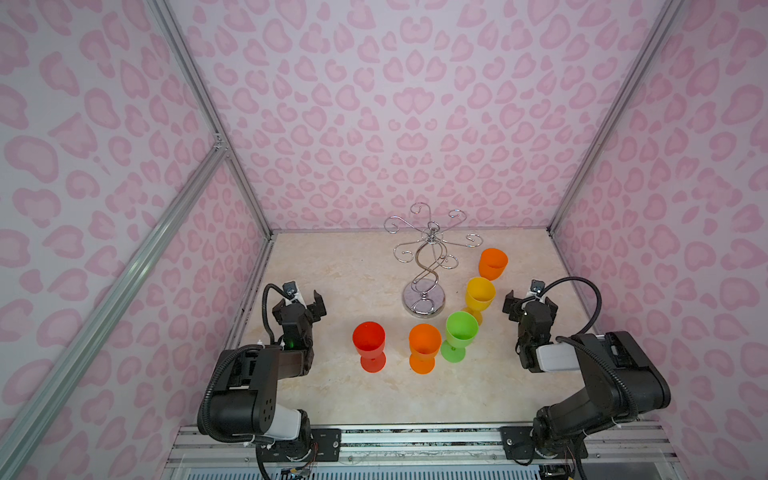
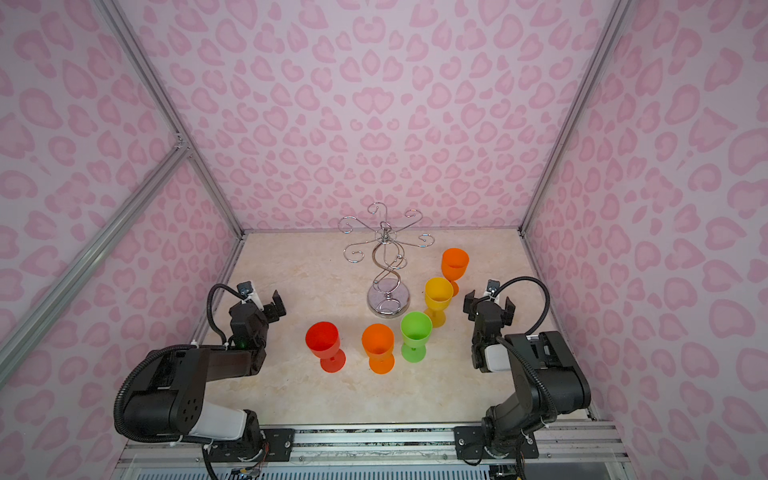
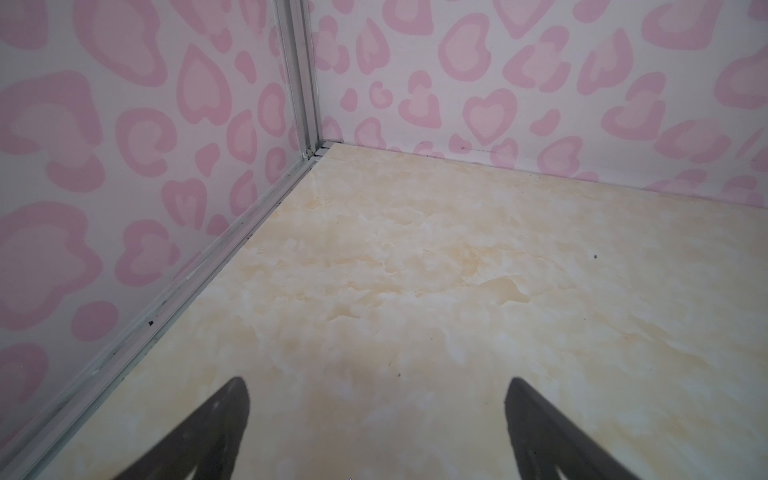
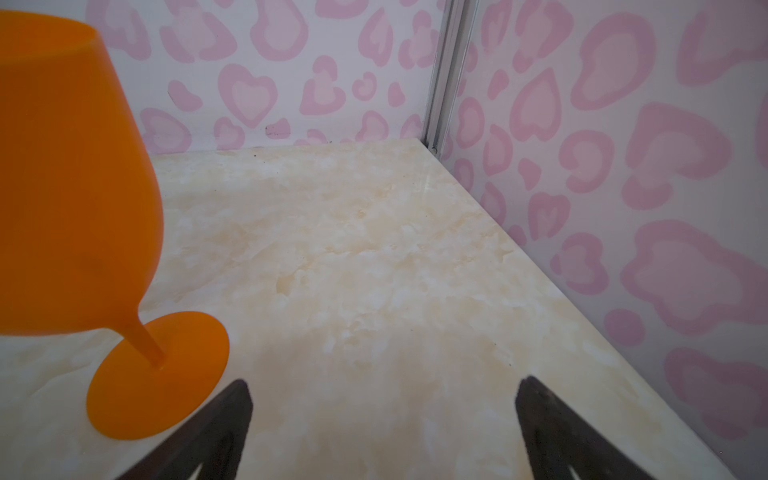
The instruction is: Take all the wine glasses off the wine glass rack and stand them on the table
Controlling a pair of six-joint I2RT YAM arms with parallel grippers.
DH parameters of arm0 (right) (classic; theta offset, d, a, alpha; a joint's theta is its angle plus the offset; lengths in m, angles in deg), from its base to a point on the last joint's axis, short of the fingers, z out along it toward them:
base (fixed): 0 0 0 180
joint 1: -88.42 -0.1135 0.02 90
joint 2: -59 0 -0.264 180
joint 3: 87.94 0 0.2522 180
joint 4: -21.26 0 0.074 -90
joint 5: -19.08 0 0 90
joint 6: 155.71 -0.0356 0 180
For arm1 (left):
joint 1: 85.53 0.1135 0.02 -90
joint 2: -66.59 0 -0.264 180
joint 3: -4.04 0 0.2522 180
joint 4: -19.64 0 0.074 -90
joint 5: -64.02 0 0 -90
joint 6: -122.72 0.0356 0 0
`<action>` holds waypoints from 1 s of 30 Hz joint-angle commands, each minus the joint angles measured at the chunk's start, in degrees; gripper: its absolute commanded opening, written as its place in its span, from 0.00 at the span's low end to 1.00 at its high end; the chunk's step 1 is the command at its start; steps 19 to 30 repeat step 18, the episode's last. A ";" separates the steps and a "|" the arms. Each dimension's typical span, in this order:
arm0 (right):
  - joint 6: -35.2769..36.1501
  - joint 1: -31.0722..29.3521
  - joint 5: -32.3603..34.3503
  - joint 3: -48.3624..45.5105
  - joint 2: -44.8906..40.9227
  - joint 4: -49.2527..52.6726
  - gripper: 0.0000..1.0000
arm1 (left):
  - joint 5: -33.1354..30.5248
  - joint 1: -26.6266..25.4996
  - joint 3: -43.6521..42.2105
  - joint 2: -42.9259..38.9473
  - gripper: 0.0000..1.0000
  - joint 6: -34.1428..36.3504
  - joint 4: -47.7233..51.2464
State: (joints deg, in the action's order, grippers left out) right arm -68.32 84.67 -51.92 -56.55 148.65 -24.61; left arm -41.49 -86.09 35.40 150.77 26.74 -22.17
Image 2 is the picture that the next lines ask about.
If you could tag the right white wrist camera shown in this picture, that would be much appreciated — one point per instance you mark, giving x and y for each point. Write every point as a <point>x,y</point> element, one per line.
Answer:
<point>492,289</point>

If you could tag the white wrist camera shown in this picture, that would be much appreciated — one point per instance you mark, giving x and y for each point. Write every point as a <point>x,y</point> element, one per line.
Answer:
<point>492,289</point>
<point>247,294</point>

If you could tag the aluminium frame corner profile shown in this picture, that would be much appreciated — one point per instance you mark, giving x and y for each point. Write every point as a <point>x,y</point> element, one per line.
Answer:
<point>89,137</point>

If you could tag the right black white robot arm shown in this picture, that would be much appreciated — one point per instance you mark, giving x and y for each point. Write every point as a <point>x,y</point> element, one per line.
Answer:
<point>548,381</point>

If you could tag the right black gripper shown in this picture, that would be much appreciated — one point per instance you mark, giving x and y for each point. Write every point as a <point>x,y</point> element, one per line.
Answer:
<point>471,306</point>

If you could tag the orange plastic wine glass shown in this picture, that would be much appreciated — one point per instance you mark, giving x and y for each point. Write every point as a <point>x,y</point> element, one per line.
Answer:
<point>378,343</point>

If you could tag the yellow plastic wine glass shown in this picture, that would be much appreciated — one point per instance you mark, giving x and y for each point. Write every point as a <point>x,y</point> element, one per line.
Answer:
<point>438,295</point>

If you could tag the red plastic wine glass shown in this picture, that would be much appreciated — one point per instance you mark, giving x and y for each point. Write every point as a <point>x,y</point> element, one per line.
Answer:
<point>324,341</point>

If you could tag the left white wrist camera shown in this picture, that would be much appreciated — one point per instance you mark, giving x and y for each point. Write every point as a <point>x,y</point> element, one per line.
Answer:
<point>247,294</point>

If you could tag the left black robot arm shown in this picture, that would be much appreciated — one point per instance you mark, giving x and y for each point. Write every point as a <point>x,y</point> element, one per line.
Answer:
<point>162,400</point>

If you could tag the chrome wine glass rack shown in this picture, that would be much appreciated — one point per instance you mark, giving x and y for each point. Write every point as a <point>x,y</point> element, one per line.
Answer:
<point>388,296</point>

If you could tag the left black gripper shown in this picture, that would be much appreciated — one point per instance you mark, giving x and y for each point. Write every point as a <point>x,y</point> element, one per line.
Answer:
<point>273,315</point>

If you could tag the dark orange wine glass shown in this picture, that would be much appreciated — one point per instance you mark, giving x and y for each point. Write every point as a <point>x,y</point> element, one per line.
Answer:
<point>454,265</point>

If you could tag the green plastic wine glass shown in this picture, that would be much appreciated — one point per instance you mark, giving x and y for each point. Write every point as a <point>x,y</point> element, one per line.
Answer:
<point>416,329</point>

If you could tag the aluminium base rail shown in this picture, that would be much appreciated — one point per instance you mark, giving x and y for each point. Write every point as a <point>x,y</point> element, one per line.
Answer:
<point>570,449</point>

